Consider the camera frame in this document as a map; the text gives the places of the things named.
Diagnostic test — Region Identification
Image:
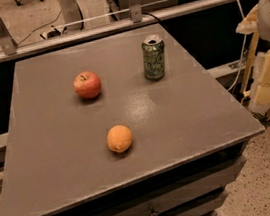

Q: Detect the grey metal bracket left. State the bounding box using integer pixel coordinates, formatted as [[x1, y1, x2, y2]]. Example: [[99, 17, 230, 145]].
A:
[[0, 17, 17, 55]]

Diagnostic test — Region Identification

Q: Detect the orange fruit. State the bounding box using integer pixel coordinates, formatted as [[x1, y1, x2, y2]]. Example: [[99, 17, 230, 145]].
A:
[[106, 125, 133, 153]]

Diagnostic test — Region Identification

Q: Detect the metal railing bar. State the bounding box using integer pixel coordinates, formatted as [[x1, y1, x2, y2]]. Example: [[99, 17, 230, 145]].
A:
[[0, 0, 270, 67]]

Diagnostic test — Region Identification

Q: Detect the black cable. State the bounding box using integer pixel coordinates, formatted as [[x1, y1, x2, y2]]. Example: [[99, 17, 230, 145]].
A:
[[142, 9, 169, 34]]

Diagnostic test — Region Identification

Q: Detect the green soda can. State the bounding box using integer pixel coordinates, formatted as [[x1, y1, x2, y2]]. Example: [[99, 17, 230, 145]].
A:
[[142, 34, 165, 81]]

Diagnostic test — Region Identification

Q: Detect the white cable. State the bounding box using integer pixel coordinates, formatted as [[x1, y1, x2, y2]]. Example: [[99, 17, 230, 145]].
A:
[[213, 0, 257, 93]]

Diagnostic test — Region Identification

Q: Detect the grey drawer cabinet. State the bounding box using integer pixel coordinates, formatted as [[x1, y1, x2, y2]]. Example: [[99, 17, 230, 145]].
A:
[[0, 24, 263, 216]]

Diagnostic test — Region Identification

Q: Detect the red apple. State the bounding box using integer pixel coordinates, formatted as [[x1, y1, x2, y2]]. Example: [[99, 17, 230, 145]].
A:
[[73, 71, 102, 99]]

